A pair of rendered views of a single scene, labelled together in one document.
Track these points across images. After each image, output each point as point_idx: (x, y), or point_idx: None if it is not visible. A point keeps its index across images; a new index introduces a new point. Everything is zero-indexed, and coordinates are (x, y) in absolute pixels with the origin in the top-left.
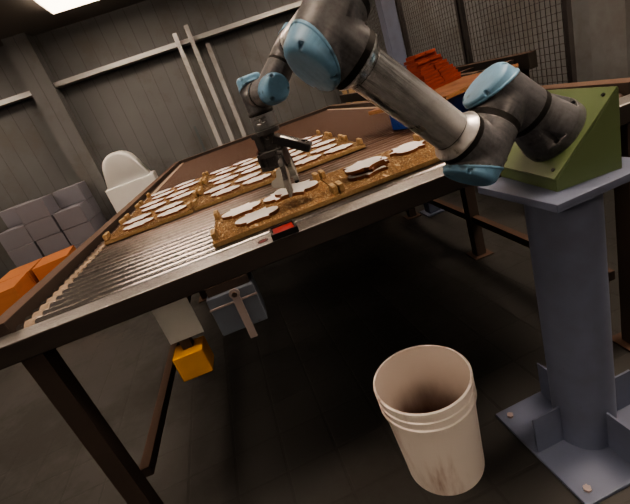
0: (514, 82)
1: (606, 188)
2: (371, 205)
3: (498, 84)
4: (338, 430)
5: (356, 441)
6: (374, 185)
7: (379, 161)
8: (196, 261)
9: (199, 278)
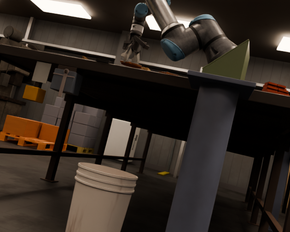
0: (205, 20)
1: (217, 78)
2: (144, 71)
3: (198, 17)
4: (65, 216)
5: (66, 221)
6: None
7: (175, 74)
8: None
9: (60, 58)
